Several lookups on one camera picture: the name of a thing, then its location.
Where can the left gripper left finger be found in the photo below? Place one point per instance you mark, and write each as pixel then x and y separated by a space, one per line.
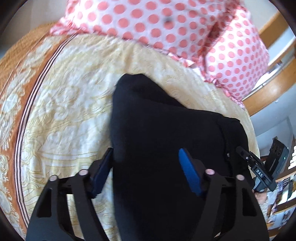
pixel 99 171

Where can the yellow patterned bedsheet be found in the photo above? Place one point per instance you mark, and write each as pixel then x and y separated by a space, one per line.
pixel 56 105

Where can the left pink polka-dot pillow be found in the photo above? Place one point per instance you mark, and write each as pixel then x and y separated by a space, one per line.
pixel 176 28

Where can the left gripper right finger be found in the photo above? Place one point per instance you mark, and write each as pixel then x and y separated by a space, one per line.
pixel 193 170

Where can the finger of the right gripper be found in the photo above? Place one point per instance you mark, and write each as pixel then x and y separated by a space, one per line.
pixel 246 155

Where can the black pants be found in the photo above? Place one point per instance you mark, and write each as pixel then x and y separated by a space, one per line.
pixel 152 198

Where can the right pink polka-dot pillow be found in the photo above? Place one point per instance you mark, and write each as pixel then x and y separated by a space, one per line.
pixel 234 57

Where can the cluttered wooden shelf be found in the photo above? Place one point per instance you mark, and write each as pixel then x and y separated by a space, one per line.
pixel 279 204

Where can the right hand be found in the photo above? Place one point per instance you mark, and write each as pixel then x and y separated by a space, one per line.
pixel 261 197

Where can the pink polka-dot pillow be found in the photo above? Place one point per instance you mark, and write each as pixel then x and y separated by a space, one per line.
pixel 176 28
pixel 234 57

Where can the wooden door frame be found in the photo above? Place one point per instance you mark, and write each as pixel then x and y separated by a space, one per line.
pixel 279 39

